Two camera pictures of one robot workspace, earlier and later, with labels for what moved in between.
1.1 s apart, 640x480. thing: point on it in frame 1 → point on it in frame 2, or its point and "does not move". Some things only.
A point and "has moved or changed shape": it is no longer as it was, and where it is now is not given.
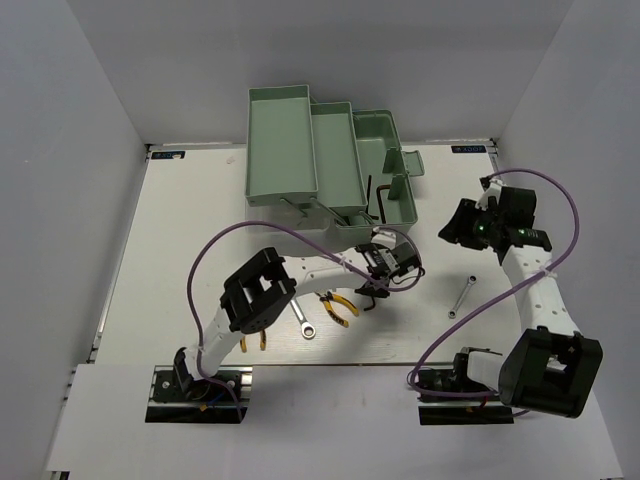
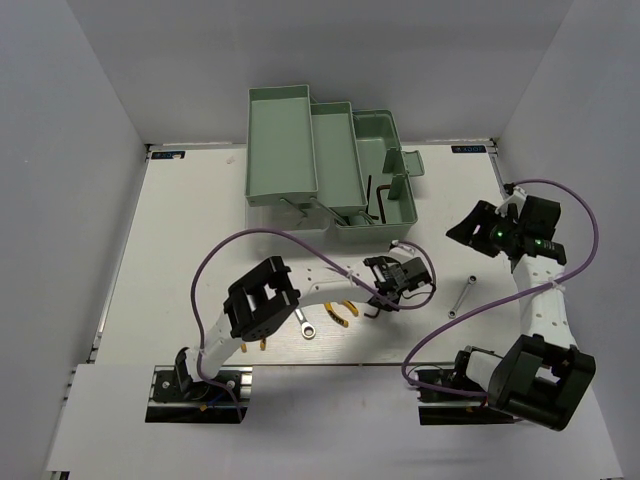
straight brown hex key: (368, 193) does not move
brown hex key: (373, 301) has moved or changed shape
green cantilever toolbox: (326, 162) does not move
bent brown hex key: (379, 199) does not move
